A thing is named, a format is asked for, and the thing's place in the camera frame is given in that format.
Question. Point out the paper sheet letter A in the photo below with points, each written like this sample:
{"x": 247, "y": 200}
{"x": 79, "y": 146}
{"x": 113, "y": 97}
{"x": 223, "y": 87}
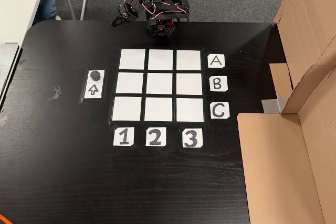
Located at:
{"x": 216, "y": 61}

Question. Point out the white nine-square grid sheet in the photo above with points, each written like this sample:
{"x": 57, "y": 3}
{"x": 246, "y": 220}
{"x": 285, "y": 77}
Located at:
{"x": 159, "y": 83}

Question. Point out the brown cardboard panel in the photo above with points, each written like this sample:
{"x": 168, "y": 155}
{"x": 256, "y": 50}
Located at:
{"x": 275, "y": 169}
{"x": 302, "y": 24}

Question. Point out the black octagonal token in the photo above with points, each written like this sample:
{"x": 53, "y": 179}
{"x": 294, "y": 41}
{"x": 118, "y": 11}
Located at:
{"x": 95, "y": 75}

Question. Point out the crumpled clear tape piece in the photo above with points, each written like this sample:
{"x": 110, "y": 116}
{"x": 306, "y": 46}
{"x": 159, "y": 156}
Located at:
{"x": 55, "y": 93}

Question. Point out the white desk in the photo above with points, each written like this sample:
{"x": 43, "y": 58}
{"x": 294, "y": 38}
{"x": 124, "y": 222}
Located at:
{"x": 18, "y": 3}

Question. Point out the grey tape strip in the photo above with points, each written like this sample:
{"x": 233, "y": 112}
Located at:
{"x": 271, "y": 105}

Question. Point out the grey laptop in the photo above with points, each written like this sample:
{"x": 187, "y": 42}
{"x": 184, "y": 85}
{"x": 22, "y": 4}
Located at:
{"x": 6, "y": 72}

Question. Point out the paper sheet letter B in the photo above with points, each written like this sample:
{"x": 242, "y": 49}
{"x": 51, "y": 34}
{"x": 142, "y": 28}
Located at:
{"x": 218, "y": 83}

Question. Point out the paper sheet letter C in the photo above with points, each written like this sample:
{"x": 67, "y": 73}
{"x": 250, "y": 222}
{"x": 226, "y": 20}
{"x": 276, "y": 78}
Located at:
{"x": 219, "y": 110}

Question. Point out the paper sheet number 1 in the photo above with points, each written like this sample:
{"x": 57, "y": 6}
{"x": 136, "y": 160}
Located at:
{"x": 123, "y": 137}

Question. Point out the paper sheet number 3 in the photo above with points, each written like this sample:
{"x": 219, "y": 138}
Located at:
{"x": 192, "y": 138}

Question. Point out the white arrow paper sheet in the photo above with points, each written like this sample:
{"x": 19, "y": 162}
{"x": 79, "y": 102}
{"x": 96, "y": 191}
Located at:
{"x": 93, "y": 90}

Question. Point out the paper sheet number 2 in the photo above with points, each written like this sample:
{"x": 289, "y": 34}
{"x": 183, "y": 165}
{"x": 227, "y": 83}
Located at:
{"x": 155, "y": 137}

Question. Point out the flat clear tape piece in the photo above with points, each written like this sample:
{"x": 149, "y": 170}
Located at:
{"x": 22, "y": 63}
{"x": 3, "y": 120}

